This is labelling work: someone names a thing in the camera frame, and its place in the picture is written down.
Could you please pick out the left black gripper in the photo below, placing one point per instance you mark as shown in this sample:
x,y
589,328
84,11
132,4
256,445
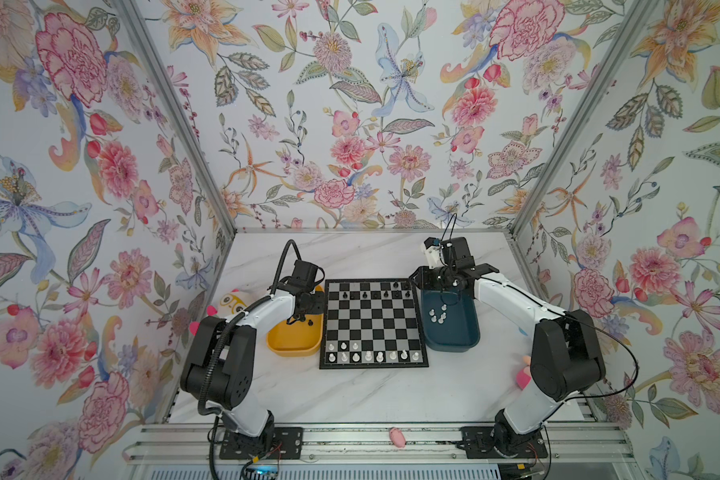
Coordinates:
x,y
320,303

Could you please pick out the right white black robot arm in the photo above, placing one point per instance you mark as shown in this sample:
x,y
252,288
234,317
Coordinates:
x,y
565,356

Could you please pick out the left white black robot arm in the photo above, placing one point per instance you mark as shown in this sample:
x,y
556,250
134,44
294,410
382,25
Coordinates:
x,y
218,371

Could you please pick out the dark teal plastic tray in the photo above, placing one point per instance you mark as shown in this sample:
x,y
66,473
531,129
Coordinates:
x,y
450,322

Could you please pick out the yellow plastic tray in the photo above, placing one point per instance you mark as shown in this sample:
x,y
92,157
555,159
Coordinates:
x,y
293,322

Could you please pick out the colourful plush toy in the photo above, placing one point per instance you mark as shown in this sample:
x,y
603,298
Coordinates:
x,y
227,304

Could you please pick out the black white chessboard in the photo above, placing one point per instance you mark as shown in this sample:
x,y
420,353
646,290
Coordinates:
x,y
372,324

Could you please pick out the pink striped plush doll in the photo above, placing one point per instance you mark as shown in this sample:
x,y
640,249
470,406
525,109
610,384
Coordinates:
x,y
523,376

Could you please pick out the small pink toy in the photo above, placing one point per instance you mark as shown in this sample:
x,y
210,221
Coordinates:
x,y
397,438

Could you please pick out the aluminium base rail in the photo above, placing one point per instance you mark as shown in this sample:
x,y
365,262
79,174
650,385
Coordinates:
x,y
369,443

